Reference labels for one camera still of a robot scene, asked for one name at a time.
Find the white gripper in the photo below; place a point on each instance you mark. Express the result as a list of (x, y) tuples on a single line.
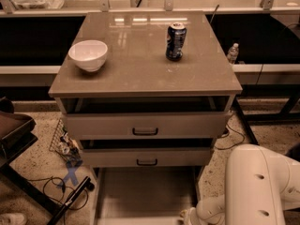
[(189, 217)]

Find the grey drawer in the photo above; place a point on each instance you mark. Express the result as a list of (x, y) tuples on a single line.
[(143, 195), (146, 157), (130, 126)]

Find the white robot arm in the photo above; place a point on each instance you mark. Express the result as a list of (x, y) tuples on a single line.
[(260, 185)]

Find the grey drawer cabinet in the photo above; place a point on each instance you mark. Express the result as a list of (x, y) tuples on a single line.
[(137, 77)]

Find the black stand leg left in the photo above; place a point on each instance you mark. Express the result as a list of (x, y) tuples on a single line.
[(71, 199)]

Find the blue tape cross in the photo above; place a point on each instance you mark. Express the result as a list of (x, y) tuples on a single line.
[(71, 173)]

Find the black table leg right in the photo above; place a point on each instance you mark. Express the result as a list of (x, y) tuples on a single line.
[(244, 122)]

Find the clear plastic water bottle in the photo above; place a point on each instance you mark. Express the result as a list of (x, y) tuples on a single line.
[(233, 53)]

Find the blue soda can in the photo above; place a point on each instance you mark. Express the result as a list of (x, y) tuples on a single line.
[(176, 35)]

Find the white ceramic bowl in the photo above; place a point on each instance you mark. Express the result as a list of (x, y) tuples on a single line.
[(89, 55)]

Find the dark chair left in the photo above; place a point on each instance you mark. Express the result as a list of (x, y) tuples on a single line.
[(15, 137)]

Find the wire basket with items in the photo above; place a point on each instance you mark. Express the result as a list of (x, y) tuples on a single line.
[(63, 146)]

